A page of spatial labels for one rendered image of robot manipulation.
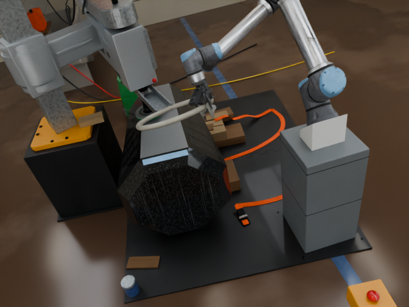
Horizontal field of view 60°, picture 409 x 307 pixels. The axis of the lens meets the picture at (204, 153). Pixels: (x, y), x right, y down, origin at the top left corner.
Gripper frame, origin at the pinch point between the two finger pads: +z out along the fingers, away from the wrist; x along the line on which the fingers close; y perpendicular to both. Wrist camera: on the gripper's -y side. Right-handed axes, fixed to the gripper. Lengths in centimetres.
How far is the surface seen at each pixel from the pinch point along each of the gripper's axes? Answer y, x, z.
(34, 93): -15, 139, -45
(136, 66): 22, 64, -38
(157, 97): 25, 59, -13
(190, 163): 13, 39, 34
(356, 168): 50, -55, 62
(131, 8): 22, 47, -72
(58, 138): -8, 150, -7
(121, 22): 14, 53, -66
